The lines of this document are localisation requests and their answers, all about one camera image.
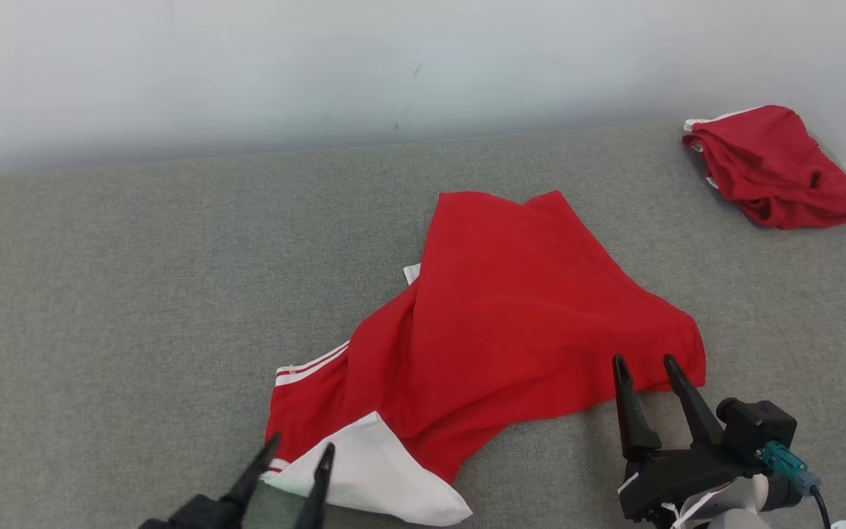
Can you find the red basketball jersey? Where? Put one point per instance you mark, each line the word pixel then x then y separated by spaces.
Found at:
pixel 511 316

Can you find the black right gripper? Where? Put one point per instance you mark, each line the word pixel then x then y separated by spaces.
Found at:
pixel 680 477

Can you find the red shorts with white panel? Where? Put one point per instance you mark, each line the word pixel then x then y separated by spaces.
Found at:
pixel 775 169

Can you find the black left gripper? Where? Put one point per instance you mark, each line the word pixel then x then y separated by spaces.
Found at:
pixel 199 514

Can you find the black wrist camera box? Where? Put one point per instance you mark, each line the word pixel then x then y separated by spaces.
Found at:
pixel 757 430

